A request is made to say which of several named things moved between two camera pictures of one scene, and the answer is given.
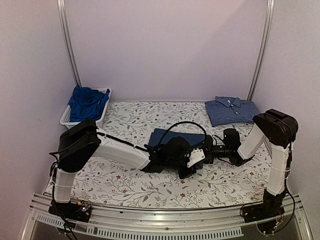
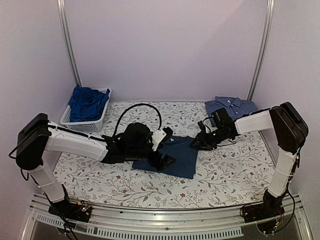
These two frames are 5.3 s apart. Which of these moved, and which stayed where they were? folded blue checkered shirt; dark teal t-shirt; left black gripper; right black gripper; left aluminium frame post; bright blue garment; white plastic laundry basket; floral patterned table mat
Moved: left black gripper; right black gripper; dark teal t-shirt
Stayed: left aluminium frame post; bright blue garment; floral patterned table mat; folded blue checkered shirt; white plastic laundry basket
